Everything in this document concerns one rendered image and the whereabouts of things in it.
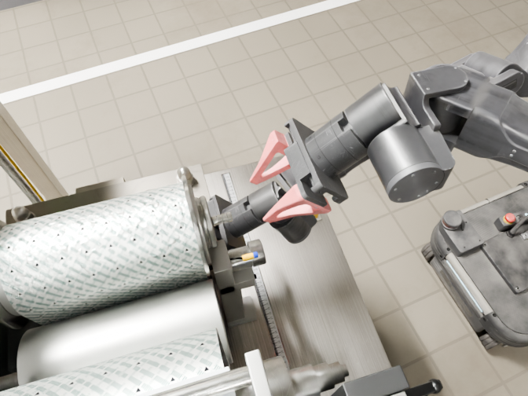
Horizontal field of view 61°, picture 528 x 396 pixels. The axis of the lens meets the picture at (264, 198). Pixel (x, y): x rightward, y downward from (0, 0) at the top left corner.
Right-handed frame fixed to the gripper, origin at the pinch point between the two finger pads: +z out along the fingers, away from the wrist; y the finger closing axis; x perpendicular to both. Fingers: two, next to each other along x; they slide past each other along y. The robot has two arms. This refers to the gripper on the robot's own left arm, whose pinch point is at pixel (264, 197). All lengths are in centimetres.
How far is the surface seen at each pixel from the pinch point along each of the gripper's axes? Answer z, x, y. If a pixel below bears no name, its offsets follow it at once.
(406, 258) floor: 28, -148, 28
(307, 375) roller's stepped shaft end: 0.0, 3.6, -22.0
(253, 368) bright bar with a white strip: -2.9, 15.1, -21.7
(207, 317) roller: 13.9, 0.1, -10.0
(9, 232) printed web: 25.2, 19.2, 5.4
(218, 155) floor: 78, -106, 106
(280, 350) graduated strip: 27.0, -32.4, -10.3
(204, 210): 8.0, 2.2, 2.5
